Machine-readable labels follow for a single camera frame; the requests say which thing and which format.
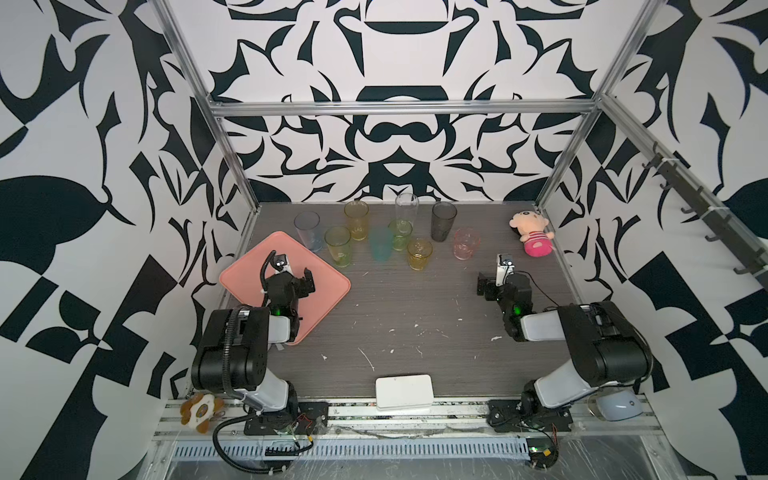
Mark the pink tray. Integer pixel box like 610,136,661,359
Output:
219,231,351,346

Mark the blue-purple glass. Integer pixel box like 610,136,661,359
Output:
294,211,323,252

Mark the yellow-green glass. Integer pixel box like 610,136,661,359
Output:
324,226,352,268

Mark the pink glass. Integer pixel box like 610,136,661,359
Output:
453,228,480,261

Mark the amber tall glass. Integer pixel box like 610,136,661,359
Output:
344,200,370,241

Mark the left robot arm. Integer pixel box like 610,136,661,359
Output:
191,269,315,413

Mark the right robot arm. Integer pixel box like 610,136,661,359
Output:
477,273,653,420

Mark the pink plush doll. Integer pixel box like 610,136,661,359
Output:
509,210,555,258

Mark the yellow short glass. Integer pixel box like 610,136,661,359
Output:
406,238,433,271

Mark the dark grey glass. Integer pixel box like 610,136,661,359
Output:
430,201,458,242

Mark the teal glass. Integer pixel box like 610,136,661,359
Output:
369,227,393,262

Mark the green small glass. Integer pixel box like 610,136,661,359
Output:
388,218,413,252

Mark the clear tall glass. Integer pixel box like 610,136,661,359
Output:
395,192,419,226

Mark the grey white dish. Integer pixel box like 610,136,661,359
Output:
589,390,643,422

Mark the brown white plush toy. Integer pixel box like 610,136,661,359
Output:
179,393,225,434

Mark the white box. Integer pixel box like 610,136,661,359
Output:
375,374,434,411

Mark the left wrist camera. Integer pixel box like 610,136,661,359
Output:
269,251,291,274

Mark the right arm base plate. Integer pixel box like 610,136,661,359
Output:
486,399,573,433

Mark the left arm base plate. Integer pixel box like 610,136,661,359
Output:
244,401,330,436

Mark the white cable duct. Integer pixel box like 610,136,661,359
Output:
170,436,532,462

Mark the wall hook rail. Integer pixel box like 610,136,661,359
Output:
643,142,768,277

